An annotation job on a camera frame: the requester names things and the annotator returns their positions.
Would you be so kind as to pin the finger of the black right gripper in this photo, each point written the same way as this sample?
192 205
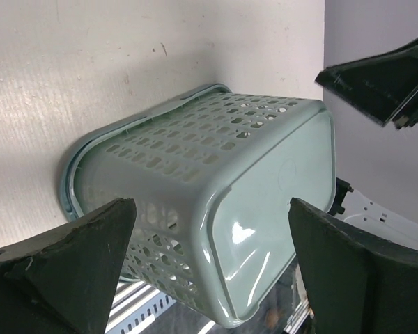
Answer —
384 88

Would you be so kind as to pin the white slotted cable duct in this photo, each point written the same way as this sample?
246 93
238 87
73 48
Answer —
135 307

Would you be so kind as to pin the light teal perforated basket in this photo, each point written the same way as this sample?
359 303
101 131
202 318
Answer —
212 174

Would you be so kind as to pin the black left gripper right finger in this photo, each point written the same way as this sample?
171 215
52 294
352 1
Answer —
356 282

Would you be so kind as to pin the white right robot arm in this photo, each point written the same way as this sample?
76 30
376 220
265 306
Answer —
357 210

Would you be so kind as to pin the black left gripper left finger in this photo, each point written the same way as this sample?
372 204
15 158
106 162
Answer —
64 280

